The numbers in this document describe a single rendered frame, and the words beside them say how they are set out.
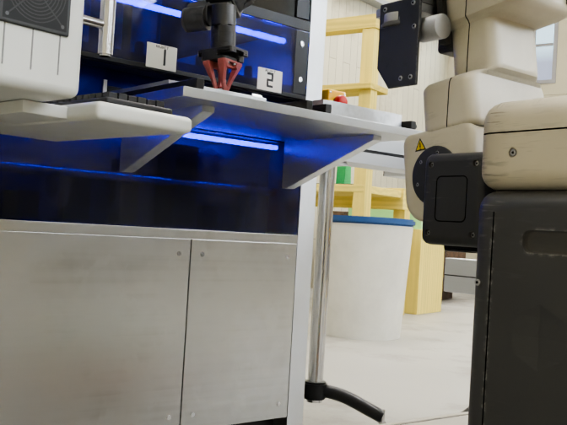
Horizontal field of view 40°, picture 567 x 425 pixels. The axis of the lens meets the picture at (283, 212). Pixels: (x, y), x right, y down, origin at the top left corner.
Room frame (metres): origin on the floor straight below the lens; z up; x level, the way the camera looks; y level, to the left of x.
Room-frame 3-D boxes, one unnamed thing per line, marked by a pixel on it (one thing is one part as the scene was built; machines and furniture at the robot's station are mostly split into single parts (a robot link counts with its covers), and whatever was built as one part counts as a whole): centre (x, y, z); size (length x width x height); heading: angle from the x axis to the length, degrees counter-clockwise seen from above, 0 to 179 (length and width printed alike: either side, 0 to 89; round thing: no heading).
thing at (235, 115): (1.91, 0.09, 0.87); 0.70 x 0.48 x 0.02; 130
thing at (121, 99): (1.48, 0.40, 0.82); 0.40 x 0.14 x 0.02; 47
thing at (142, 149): (1.74, 0.27, 0.79); 0.34 x 0.03 x 0.13; 40
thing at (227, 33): (1.81, 0.16, 1.04); 0.10 x 0.07 x 0.07; 55
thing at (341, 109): (1.99, -0.07, 0.90); 0.34 x 0.26 x 0.04; 39
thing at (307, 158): (2.06, -0.11, 0.79); 0.34 x 0.03 x 0.13; 40
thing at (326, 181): (2.52, -0.13, 0.46); 0.09 x 0.09 x 0.77; 40
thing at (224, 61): (1.81, 0.16, 0.97); 0.07 x 0.07 x 0.09; 55
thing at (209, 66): (1.81, 0.16, 0.97); 0.07 x 0.07 x 0.09; 55
